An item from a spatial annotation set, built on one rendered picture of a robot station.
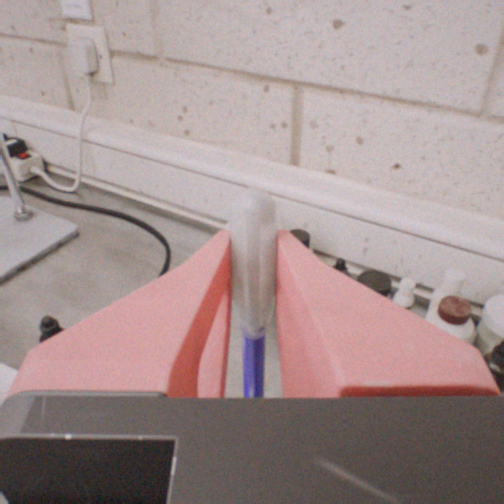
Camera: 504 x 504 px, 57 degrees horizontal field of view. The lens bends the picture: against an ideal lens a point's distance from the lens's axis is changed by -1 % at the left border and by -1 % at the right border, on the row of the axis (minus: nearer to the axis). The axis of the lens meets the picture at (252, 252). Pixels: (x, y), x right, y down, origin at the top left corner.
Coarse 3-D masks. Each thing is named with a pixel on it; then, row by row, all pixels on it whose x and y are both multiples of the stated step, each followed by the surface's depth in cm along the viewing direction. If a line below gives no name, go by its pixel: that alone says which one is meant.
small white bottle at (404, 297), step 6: (402, 282) 53; (408, 282) 53; (414, 282) 53; (402, 288) 53; (408, 288) 53; (396, 294) 54; (402, 294) 54; (408, 294) 53; (396, 300) 54; (402, 300) 54; (408, 300) 53; (402, 306) 54; (408, 306) 54
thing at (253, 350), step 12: (264, 336) 14; (252, 348) 14; (264, 348) 14; (252, 360) 14; (264, 360) 14; (252, 372) 14; (264, 372) 15; (252, 384) 15; (264, 384) 15; (252, 396) 15; (264, 396) 16
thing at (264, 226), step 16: (256, 192) 11; (272, 208) 11; (256, 224) 11; (272, 224) 11; (256, 240) 11; (272, 240) 11; (256, 256) 11; (272, 256) 12; (256, 272) 12; (272, 272) 12; (256, 288) 12; (272, 288) 12; (256, 304) 12; (272, 304) 13; (256, 320) 13
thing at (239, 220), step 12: (240, 192) 11; (240, 204) 11; (240, 216) 11; (240, 228) 11; (240, 240) 11; (240, 252) 11; (240, 264) 12; (240, 276) 12; (240, 288) 12; (240, 300) 12; (252, 300) 12; (240, 312) 13; (252, 312) 12; (252, 324) 13
